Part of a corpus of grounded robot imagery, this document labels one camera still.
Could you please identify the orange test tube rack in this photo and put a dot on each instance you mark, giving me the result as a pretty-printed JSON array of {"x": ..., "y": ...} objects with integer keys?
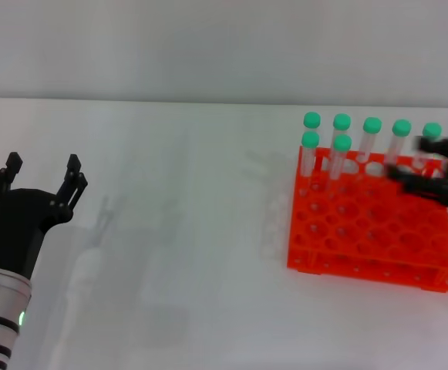
[{"x": 362, "y": 231}]

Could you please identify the clear test tube green cap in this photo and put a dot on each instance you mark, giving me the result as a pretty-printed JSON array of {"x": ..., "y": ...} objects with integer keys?
[
  {"x": 372, "y": 125},
  {"x": 342, "y": 142},
  {"x": 341, "y": 121},
  {"x": 310, "y": 139},
  {"x": 401, "y": 127},
  {"x": 312, "y": 119},
  {"x": 432, "y": 130}
]

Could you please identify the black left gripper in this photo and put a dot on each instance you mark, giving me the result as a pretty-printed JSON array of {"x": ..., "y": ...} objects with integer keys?
[{"x": 19, "y": 223}]

